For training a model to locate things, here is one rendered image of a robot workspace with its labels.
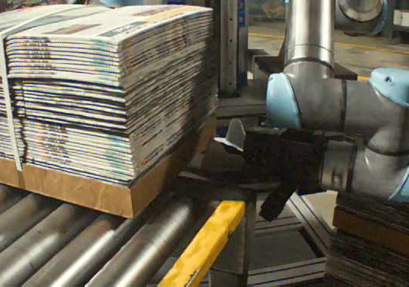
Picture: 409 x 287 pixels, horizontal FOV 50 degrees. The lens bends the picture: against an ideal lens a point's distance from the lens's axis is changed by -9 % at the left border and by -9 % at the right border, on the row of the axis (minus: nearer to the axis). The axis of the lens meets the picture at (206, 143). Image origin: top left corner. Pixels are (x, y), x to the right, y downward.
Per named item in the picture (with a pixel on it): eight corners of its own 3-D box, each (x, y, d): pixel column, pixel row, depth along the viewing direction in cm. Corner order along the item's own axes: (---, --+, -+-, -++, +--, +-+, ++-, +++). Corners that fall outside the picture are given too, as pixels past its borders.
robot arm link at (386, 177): (423, 141, 66) (413, 190, 69) (355, 130, 70) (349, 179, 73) (426, 162, 59) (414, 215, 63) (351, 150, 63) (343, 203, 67)
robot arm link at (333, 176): (348, 179, 73) (342, 203, 66) (321, 175, 75) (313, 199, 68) (354, 136, 70) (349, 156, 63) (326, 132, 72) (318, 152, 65)
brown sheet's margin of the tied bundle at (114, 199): (216, 137, 81) (217, 113, 80) (134, 219, 57) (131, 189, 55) (135, 125, 87) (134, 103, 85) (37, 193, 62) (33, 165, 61)
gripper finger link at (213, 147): (180, 136, 71) (242, 135, 72) (182, 173, 73) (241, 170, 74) (181, 145, 68) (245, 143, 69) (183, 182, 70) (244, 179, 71)
